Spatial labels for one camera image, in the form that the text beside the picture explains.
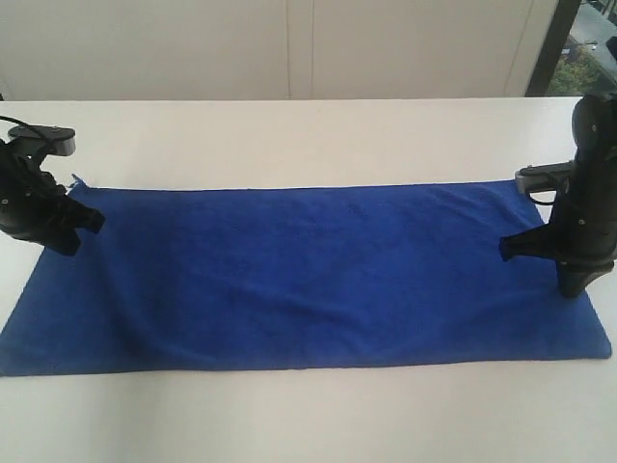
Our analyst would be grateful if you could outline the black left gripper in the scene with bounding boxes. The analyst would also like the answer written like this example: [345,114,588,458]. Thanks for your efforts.
[1,139,105,257]

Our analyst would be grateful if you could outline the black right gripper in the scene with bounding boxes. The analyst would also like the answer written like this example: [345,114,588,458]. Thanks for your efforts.
[499,94,616,298]

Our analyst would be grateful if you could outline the blue towel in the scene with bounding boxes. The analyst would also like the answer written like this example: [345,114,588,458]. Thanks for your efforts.
[1,180,612,376]

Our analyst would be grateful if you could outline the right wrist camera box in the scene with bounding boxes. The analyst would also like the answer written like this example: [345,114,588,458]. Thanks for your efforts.
[515,161,574,194]

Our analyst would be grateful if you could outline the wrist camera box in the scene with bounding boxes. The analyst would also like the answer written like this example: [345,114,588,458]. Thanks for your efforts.
[8,125,76,157]
[515,161,574,194]

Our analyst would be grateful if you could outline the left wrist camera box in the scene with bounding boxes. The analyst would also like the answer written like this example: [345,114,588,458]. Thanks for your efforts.
[8,125,76,157]

